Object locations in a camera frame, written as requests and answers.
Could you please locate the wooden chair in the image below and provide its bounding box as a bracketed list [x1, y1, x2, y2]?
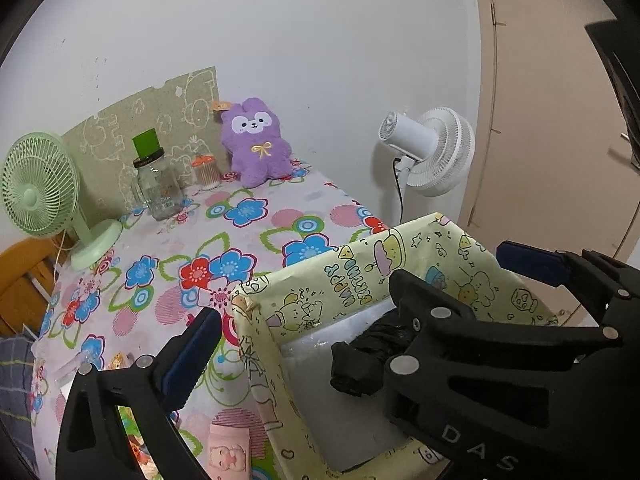
[0, 237, 63, 336]

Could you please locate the green desk fan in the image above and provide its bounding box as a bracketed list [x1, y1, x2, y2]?
[1, 131, 123, 271]

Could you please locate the floral tablecloth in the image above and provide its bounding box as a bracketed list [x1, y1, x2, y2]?
[30, 160, 396, 480]

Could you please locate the yellow printed storage box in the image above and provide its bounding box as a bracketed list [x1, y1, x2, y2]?
[232, 212, 558, 480]

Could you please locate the dark panel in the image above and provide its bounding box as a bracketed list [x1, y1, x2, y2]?
[585, 20, 640, 171]

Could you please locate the white desk fan cable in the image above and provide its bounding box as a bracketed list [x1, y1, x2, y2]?
[52, 230, 71, 281]

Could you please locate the white floor fan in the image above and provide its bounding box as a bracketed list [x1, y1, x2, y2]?
[377, 106, 476, 197]

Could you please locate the beige door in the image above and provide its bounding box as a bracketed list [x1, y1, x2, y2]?
[457, 0, 640, 331]

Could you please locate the cotton swab jar orange lid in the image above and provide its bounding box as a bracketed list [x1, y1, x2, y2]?
[192, 155, 221, 191]

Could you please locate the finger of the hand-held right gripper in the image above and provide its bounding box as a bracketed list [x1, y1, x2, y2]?
[496, 241, 640, 327]
[382, 269, 625, 442]

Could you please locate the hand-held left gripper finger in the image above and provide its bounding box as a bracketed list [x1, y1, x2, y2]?
[55, 307, 223, 480]

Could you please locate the grey striped cushion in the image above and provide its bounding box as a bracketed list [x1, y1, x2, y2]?
[0, 335, 38, 456]

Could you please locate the pink cartoon card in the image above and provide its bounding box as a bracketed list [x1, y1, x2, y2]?
[207, 422, 253, 480]

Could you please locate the black fan cable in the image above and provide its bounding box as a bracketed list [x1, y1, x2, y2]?
[394, 157, 407, 226]

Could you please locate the purple plush bunny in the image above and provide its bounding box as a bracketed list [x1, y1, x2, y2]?
[211, 97, 293, 188]

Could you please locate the clear plastic tube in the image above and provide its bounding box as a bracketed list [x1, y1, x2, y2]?
[52, 352, 93, 386]

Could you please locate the green printed wall sheet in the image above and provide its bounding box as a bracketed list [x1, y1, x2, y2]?
[62, 65, 223, 221]

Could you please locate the glass jar with green lid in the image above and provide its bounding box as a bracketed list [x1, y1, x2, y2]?
[131, 129, 182, 222]

